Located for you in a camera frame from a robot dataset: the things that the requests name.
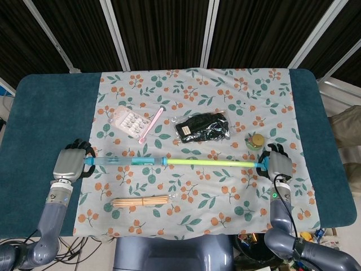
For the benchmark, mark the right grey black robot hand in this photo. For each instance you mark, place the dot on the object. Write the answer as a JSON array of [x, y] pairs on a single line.
[[280, 166]]

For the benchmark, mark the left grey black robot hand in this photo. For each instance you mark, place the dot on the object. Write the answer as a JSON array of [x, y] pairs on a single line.
[[67, 165]]

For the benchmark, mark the green blue water pump toy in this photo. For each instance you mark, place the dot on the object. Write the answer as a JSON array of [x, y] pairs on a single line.
[[197, 162]]

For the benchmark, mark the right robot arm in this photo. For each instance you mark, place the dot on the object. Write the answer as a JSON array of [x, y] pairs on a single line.
[[282, 223]]

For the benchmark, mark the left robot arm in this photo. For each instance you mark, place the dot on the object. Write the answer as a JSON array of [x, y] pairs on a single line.
[[52, 214]]

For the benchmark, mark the small jar with gold lid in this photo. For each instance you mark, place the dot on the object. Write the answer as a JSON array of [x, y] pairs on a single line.
[[257, 140]]

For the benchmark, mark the teal table cover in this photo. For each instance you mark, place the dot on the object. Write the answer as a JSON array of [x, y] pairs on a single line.
[[48, 113]]

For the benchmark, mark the pink card with metal charms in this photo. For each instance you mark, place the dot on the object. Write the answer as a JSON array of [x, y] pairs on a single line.
[[129, 121]]

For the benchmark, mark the beige bag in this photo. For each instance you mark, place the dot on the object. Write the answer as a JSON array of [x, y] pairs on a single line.
[[347, 124]]

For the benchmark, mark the wooden sticks bundle in plastic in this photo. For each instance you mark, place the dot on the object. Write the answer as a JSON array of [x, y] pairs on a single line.
[[141, 202]]

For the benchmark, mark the black gloves in plastic bag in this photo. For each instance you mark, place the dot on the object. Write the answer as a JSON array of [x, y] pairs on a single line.
[[200, 128]]

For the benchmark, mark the black bin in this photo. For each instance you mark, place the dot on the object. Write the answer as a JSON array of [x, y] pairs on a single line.
[[253, 254]]

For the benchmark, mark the pink toothbrush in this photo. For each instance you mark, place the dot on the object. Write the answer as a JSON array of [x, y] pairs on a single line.
[[150, 125]]

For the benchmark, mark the floral orange fruit tablecloth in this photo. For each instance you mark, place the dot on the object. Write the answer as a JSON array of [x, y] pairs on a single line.
[[197, 96]]

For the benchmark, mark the grey blue robot torso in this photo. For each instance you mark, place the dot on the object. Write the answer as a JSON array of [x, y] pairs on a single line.
[[172, 254]]

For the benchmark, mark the black folding screen white frames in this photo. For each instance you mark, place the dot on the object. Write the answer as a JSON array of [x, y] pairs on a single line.
[[169, 28]]

